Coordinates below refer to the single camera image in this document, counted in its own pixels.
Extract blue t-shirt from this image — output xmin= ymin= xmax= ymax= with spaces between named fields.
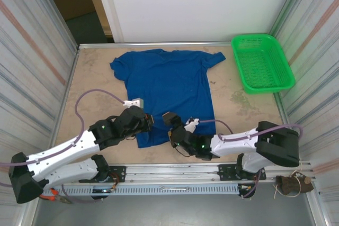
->
xmin=110 ymin=48 xmax=226 ymax=149

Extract aluminium table edge bar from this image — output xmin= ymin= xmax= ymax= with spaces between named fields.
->
xmin=77 ymin=41 xmax=233 ymax=50

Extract green plastic mesh basket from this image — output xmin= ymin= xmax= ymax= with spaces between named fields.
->
xmin=230 ymin=34 xmax=296 ymax=95

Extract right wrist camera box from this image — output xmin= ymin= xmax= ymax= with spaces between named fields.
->
xmin=184 ymin=116 xmax=201 ymax=133

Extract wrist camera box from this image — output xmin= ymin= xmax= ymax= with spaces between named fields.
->
xmin=123 ymin=98 xmax=146 ymax=110
xmin=184 ymin=116 xmax=201 ymax=133

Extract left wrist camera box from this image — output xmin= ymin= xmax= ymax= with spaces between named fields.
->
xmin=123 ymin=98 xmax=146 ymax=110

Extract aluminium mounting rail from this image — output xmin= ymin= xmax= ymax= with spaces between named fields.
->
xmin=28 ymin=161 xmax=317 ymax=186

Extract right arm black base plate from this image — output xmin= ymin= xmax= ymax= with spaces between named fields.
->
xmin=218 ymin=164 xmax=267 ymax=182

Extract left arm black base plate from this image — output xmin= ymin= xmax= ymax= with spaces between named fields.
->
xmin=78 ymin=166 xmax=127 ymax=184

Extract red black wire bundle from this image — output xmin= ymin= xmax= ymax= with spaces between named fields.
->
xmin=248 ymin=174 xmax=262 ymax=192
xmin=110 ymin=172 xmax=120 ymax=193

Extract grey slotted cable duct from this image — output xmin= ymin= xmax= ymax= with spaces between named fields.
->
xmin=57 ymin=185 xmax=240 ymax=196

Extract orange-handled pliers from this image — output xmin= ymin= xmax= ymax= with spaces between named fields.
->
xmin=39 ymin=187 xmax=73 ymax=205

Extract brown cloth pouch with string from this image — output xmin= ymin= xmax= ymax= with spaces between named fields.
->
xmin=274 ymin=162 xmax=315 ymax=199

